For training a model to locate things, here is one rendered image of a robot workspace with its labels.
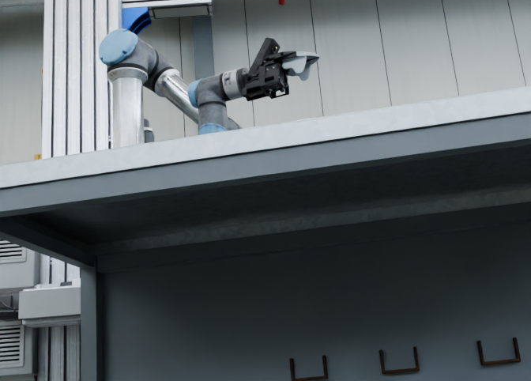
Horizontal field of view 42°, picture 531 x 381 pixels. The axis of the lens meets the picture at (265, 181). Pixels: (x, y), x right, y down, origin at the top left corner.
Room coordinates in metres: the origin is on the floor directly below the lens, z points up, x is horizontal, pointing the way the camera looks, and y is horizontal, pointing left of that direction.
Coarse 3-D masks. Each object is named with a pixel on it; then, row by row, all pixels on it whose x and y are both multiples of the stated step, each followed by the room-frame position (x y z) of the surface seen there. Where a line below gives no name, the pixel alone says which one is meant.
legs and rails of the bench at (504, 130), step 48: (336, 144) 1.00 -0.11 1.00; (384, 144) 0.98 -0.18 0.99; (432, 144) 0.97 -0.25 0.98; (480, 144) 0.96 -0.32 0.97; (528, 144) 0.97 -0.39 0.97; (0, 192) 1.09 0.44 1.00; (48, 192) 1.08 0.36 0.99; (96, 192) 1.06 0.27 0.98; (144, 192) 1.05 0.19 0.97; (48, 240) 1.43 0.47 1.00
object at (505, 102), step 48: (480, 96) 0.95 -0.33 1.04; (528, 96) 0.94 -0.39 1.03; (144, 144) 1.04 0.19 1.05; (192, 144) 1.03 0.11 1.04; (240, 144) 1.02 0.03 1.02; (288, 144) 1.00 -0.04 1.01; (192, 192) 1.33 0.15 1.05; (240, 192) 1.35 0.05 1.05; (288, 192) 1.38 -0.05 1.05; (336, 192) 1.41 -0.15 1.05; (384, 192) 1.44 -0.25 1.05; (432, 192) 1.48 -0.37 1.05; (480, 192) 1.51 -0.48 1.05; (528, 192) 1.51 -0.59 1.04; (96, 240) 1.66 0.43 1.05; (144, 240) 1.67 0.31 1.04; (192, 240) 1.65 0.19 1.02
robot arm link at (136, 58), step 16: (112, 32) 1.74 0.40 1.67; (128, 32) 1.72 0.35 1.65; (112, 48) 1.73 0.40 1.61; (128, 48) 1.71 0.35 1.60; (144, 48) 1.77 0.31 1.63; (112, 64) 1.74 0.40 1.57; (128, 64) 1.73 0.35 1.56; (144, 64) 1.77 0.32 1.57; (112, 80) 1.77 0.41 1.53; (128, 80) 1.75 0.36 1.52; (144, 80) 1.79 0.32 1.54; (112, 96) 1.77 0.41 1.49; (128, 96) 1.75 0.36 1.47; (128, 112) 1.75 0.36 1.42; (128, 128) 1.75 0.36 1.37; (128, 144) 1.75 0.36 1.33
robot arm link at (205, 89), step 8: (224, 72) 1.65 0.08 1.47; (200, 80) 1.66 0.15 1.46; (208, 80) 1.65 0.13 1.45; (216, 80) 1.64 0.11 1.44; (192, 88) 1.67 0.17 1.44; (200, 88) 1.66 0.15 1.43; (208, 88) 1.65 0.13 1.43; (216, 88) 1.64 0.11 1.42; (192, 96) 1.67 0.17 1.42; (200, 96) 1.66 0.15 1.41; (208, 96) 1.65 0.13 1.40; (216, 96) 1.65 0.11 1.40; (224, 96) 1.65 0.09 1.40; (192, 104) 1.69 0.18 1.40
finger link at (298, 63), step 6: (300, 54) 1.55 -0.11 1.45; (306, 54) 1.55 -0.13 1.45; (312, 54) 1.55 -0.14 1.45; (282, 60) 1.57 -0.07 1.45; (288, 60) 1.57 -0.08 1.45; (294, 60) 1.56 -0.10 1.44; (300, 60) 1.56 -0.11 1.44; (306, 60) 1.56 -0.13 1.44; (288, 66) 1.57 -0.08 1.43; (294, 66) 1.56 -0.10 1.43; (300, 66) 1.56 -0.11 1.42; (300, 72) 1.56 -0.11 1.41
